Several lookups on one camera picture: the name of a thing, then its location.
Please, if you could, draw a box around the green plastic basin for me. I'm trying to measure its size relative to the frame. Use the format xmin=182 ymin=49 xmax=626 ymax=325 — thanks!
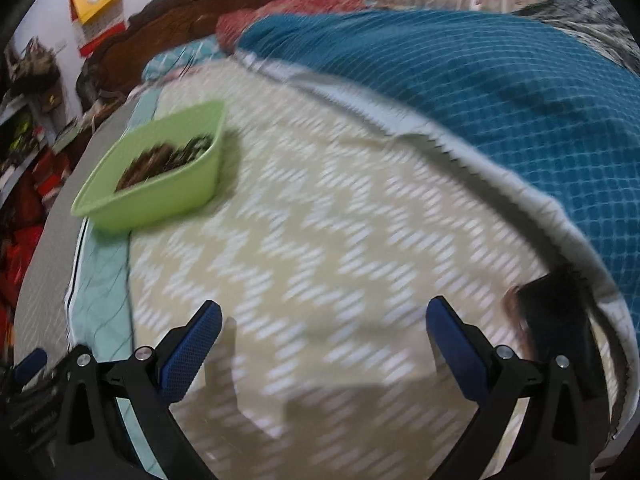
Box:
xmin=71 ymin=100 xmax=227 ymax=233

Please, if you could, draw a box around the carved wooden headboard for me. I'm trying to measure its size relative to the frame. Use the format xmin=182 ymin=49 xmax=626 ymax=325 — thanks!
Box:
xmin=75 ymin=0 xmax=326 ymax=111

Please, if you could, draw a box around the blue checked quilt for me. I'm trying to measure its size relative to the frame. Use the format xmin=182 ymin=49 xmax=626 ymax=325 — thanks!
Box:
xmin=235 ymin=7 xmax=640 ymax=351

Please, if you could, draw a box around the brown handbag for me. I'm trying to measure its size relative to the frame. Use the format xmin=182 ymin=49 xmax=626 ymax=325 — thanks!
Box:
xmin=7 ymin=40 xmax=58 ymax=93

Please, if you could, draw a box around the dark patterned blanket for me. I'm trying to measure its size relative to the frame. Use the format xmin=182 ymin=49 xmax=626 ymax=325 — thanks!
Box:
xmin=510 ymin=0 xmax=640 ymax=78

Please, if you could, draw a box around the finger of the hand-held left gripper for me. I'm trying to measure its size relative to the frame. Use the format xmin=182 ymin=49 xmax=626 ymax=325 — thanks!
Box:
xmin=12 ymin=347 xmax=51 ymax=385

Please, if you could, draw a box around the black smartphone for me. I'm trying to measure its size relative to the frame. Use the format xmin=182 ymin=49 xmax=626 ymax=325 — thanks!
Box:
xmin=505 ymin=265 xmax=608 ymax=401

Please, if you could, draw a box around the red floral pillow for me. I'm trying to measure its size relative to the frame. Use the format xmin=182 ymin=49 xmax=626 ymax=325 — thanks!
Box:
xmin=216 ymin=0 xmax=376 ymax=53

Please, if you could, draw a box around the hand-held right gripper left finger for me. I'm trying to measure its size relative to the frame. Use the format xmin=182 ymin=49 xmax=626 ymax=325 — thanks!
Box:
xmin=54 ymin=300 xmax=223 ymax=480

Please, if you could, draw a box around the teal patterned pillow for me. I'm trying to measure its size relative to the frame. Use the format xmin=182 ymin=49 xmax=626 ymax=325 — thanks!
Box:
xmin=141 ymin=40 xmax=223 ymax=81

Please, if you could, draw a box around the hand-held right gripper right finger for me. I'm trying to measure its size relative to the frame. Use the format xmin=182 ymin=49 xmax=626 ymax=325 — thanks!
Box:
xmin=426 ymin=296 xmax=593 ymax=480

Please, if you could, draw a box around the brown wooden bead bracelet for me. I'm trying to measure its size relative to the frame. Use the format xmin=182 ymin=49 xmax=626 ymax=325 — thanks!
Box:
xmin=114 ymin=141 xmax=176 ymax=193

